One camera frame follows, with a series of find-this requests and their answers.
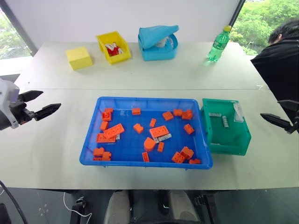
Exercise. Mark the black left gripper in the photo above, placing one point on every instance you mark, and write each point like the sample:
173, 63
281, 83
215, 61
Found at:
22, 114

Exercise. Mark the white crumpled contents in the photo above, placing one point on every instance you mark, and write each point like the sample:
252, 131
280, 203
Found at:
164, 42

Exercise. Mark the blue container lid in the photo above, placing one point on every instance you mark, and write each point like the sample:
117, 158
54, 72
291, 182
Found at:
154, 35

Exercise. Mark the white label card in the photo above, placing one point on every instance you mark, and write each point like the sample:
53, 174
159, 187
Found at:
238, 113

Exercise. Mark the yellow sponge block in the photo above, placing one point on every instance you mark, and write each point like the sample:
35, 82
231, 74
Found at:
79, 58

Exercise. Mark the red white packets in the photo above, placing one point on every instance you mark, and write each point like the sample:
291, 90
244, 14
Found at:
113, 49

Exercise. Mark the light blue lidded container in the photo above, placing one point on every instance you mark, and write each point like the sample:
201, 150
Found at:
158, 54

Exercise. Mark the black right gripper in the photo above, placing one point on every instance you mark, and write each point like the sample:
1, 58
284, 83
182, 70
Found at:
295, 122

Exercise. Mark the blue plastic tray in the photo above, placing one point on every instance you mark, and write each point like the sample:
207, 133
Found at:
130, 145

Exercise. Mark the small orange building block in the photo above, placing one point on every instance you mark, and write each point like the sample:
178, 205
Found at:
106, 116
136, 111
160, 147
178, 157
98, 151
138, 128
187, 151
152, 122
106, 156
104, 125
189, 129
190, 113
178, 112
145, 156
194, 161
167, 116
185, 116

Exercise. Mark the yellow plastic bin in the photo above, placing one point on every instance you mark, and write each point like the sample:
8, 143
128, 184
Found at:
116, 58

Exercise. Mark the green plastic bottle yellow cap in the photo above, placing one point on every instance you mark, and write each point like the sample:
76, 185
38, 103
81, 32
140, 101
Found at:
217, 46

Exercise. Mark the black window frame post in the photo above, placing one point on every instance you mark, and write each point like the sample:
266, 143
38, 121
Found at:
237, 11

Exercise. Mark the green plastic bin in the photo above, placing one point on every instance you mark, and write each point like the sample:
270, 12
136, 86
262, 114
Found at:
224, 137

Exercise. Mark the grey rounded shape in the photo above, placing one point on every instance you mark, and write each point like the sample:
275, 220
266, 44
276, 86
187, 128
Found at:
182, 206
115, 207

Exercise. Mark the person in black shirt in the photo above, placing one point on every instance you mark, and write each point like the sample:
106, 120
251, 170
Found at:
280, 67

